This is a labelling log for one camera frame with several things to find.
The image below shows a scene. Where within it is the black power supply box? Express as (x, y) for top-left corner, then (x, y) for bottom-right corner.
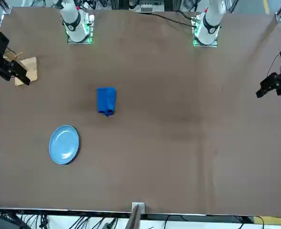
(0, 214), (26, 229)

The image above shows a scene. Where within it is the black cable to arm base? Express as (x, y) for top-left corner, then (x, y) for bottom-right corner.
(140, 11), (198, 27)

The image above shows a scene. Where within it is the grey power strip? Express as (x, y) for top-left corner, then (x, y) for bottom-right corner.
(140, 2), (155, 13)

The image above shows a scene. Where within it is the light blue plastic plate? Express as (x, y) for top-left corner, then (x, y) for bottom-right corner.
(49, 125), (80, 165)

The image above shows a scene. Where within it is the wooden cup rack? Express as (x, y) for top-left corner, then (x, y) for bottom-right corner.
(2, 51), (38, 87)

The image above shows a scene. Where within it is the aluminium camera post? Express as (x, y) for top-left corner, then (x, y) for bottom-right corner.
(126, 202), (146, 229)

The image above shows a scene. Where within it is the black plug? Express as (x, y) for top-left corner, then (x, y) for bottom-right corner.
(102, 218), (119, 229)

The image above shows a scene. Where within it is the blue cloth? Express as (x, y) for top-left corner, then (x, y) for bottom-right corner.
(96, 87), (118, 117)

